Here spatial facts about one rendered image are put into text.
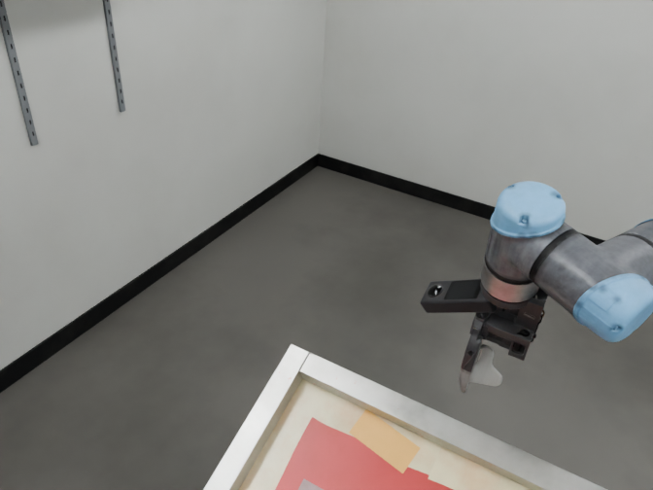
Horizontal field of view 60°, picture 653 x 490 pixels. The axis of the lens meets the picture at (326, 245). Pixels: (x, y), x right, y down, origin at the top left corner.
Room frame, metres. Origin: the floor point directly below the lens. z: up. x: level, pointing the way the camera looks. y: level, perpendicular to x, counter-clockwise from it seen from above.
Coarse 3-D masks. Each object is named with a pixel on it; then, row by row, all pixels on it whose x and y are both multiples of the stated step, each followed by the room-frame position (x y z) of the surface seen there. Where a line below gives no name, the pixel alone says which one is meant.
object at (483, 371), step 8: (488, 352) 0.59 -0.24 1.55; (480, 360) 0.59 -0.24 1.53; (488, 360) 0.58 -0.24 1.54; (472, 368) 0.58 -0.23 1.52; (480, 368) 0.58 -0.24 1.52; (488, 368) 0.58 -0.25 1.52; (464, 376) 0.58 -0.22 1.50; (472, 376) 0.58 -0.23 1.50; (480, 376) 0.58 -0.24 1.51; (488, 376) 0.58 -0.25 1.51; (496, 376) 0.57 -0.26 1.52; (464, 384) 0.58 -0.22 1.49; (488, 384) 0.57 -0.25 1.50; (496, 384) 0.57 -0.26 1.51; (464, 392) 0.58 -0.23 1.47
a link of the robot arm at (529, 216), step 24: (504, 192) 0.57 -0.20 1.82; (528, 192) 0.56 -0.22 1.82; (552, 192) 0.56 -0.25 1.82; (504, 216) 0.54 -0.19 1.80; (528, 216) 0.53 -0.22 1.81; (552, 216) 0.53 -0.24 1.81; (504, 240) 0.54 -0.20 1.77; (528, 240) 0.53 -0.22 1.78; (552, 240) 0.52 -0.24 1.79; (504, 264) 0.55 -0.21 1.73; (528, 264) 0.51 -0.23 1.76
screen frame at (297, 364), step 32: (288, 352) 0.69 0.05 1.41; (288, 384) 0.64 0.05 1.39; (320, 384) 0.65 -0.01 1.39; (352, 384) 0.63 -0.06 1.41; (256, 416) 0.59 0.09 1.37; (384, 416) 0.59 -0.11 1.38; (416, 416) 0.58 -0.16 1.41; (448, 416) 0.57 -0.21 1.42; (256, 448) 0.55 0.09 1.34; (448, 448) 0.55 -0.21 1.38; (480, 448) 0.53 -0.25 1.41; (512, 448) 0.52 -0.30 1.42; (224, 480) 0.50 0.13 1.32; (544, 480) 0.48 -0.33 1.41; (576, 480) 0.48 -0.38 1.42
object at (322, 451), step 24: (312, 432) 0.58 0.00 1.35; (336, 432) 0.58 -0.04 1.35; (312, 456) 0.55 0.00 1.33; (336, 456) 0.55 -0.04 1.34; (360, 456) 0.55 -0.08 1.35; (288, 480) 0.52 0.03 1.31; (312, 480) 0.51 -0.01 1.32; (336, 480) 0.51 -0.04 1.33; (360, 480) 0.51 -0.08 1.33; (384, 480) 0.51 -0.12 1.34; (408, 480) 0.51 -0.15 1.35
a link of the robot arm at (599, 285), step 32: (544, 256) 0.51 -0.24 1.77; (576, 256) 0.50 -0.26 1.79; (608, 256) 0.50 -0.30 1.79; (640, 256) 0.51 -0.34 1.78; (544, 288) 0.50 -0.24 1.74; (576, 288) 0.47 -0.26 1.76; (608, 288) 0.46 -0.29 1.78; (640, 288) 0.45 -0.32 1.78; (576, 320) 0.46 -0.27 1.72; (608, 320) 0.44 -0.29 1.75; (640, 320) 0.45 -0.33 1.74
